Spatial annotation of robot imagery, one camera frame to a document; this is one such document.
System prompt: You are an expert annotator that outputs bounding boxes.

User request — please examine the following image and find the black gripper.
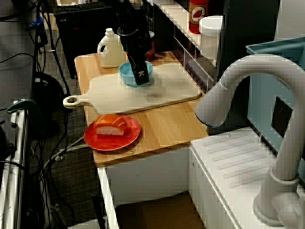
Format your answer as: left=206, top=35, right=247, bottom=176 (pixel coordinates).
left=118, top=26, right=153, bottom=86

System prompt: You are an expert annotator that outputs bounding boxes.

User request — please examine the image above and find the light blue bowl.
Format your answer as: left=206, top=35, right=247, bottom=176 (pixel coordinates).
left=118, top=61, right=153, bottom=87

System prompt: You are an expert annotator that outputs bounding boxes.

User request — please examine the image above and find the white plastic detergent bottle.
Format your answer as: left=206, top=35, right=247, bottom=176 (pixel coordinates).
left=97, top=28, right=127, bottom=68

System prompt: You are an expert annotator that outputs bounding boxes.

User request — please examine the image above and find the salmon nigiri sushi toy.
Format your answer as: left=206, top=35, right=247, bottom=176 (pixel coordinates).
left=94, top=114, right=128, bottom=136

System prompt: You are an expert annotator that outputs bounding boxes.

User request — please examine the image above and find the brown sauce jar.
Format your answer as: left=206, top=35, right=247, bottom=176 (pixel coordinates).
left=145, top=31, right=156, bottom=62

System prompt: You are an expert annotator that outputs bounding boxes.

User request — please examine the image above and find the pale wooden cutting board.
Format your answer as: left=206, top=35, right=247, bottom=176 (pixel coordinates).
left=62, top=62, right=203, bottom=116

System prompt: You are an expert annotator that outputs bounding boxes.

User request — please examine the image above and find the large black box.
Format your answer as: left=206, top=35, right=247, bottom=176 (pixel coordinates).
left=53, top=0, right=131, bottom=79

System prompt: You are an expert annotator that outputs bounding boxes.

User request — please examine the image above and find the tiled backsplash with shelf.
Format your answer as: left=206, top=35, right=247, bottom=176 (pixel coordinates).
left=152, top=0, right=221, bottom=93

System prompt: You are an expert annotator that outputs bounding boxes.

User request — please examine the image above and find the red round plate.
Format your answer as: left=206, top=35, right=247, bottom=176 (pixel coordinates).
left=83, top=114, right=141, bottom=152

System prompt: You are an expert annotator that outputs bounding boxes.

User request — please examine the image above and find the white lidded plastic container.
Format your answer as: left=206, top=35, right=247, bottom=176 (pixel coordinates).
left=198, top=15, right=224, bottom=60

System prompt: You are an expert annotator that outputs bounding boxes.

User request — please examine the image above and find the red hot sauce bottle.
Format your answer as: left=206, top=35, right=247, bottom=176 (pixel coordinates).
left=189, top=0, right=210, bottom=34

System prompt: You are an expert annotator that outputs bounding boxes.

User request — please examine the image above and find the white toy kitchen unit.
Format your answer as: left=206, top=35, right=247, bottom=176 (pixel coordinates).
left=96, top=126, right=305, bottom=229

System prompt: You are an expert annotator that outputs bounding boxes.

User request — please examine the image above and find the teal plastic bin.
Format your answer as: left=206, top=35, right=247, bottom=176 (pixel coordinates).
left=245, top=35, right=305, bottom=165

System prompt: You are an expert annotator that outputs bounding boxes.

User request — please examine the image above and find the grey table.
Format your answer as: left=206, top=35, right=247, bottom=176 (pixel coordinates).
left=0, top=20, right=36, bottom=110

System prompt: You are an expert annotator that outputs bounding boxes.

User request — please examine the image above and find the grey toy faucet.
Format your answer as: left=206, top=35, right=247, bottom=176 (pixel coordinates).
left=194, top=53, right=305, bottom=227

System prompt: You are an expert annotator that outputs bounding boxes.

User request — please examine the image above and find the grey cable bundle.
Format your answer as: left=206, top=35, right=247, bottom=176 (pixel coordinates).
left=43, top=137, right=89, bottom=169

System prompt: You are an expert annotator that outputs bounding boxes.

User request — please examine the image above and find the dark upright post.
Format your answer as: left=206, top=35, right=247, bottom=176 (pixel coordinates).
left=213, top=0, right=281, bottom=83

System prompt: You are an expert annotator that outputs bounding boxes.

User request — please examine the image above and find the blue cable clip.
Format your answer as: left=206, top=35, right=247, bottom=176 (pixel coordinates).
left=28, top=16, right=45, bottom=31

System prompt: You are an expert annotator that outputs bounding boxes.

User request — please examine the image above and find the aluminium frame rail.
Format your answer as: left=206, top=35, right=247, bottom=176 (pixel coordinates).
left=0, top=100, right=31, bottom=229

